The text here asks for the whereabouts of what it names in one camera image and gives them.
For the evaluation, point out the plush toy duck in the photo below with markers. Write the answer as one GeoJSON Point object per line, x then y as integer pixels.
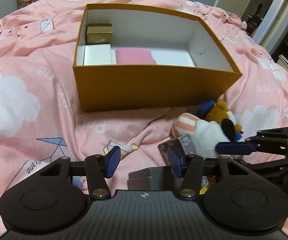
{"type": "Point", "coordinates": [208, 135]}

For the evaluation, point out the yellow toy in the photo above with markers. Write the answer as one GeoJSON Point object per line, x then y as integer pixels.
{"type": "Point", "coordinates": [204, 187]}

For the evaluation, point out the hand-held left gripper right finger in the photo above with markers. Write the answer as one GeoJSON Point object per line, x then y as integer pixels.
{"type": "Point", "coordinates": [175, 162]}

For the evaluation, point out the pink striped plush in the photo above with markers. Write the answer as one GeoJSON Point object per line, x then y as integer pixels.
{"type": "Point", "coordinates": [185, 126]}

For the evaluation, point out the brown bear plush blue hat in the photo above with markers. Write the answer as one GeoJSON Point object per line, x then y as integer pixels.
{"type": "Point", "coordinates": [217, 110]}

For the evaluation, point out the pink cloud printed blanket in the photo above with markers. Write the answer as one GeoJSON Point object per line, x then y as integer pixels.
{"type": "Point", "coordinates": [29, 85]}

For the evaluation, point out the dark patterned card box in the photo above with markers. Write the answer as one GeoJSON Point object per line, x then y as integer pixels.
{"type": "Point", "coordinates": [183, 145]}

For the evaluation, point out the dark grey book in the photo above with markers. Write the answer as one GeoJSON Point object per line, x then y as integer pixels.
{"type": "Point", "coordinates": [149, 178]}

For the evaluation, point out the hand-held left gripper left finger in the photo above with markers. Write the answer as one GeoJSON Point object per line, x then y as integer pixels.
{"type": "Point", "coordinates": [112, 161]}

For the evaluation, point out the white cardboard box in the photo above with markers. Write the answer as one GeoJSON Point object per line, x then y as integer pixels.
{"type": "Point", "coordinates": [99, 55]}

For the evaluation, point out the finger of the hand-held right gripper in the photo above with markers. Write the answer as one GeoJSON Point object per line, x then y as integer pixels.
{"type": "Point", "coordinates": [236, 148]}
{"type": "Point", "coordinates": [273, 163]}

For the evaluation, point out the orange cardboard box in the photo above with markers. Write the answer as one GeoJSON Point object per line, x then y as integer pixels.
{"type": "Point", "coordinates": [146, 87]}

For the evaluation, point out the pink fabric pouch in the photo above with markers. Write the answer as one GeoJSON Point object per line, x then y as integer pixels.
{"type": "Point", "coordinates": [135, 56]}

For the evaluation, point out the small gold box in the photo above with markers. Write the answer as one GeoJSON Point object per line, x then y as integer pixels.
{"type": "Point", "coordinates": [99, 33]}

